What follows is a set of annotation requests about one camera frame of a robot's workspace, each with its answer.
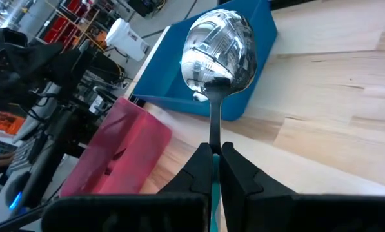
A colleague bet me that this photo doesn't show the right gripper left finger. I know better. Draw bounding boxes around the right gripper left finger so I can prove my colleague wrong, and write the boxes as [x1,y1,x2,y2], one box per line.
[41,143,214,232]

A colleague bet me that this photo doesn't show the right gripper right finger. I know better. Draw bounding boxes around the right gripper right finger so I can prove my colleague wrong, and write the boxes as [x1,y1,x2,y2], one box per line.
[219,141,385,232]

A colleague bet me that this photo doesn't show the silver spoon with patterned handle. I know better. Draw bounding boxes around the silver spoon with patterned handle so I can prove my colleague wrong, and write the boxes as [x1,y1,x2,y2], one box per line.
[180,8,258,232]

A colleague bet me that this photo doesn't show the pink plastic bin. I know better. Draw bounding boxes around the pink plastic bin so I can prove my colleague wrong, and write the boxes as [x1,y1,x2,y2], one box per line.
[59,97,173,198]

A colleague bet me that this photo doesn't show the blue plastic bin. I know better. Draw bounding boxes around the blue plastic bin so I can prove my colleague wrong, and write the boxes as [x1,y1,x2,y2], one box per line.
[131,0,279,122]

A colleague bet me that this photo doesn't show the black computer mouse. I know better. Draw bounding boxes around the black computer mouse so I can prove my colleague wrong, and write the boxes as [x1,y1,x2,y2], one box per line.
[4,170,32,211]

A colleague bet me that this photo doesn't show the white plastic container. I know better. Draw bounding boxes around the white plastic container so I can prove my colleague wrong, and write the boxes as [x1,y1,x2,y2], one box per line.
[105,17,150,63]

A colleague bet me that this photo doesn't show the person's hand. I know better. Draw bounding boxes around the person's hand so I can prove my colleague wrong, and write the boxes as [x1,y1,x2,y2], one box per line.
[0,151,16,168]

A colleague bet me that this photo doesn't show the orange storage bins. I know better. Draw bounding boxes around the orange storage bins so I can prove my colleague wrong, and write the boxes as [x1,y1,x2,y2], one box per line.
[0,111,26,136]

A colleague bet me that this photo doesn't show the shelf with orange bins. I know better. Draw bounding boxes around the shelf with orange bins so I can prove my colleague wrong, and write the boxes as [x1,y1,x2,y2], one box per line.
[42,0,101,44]

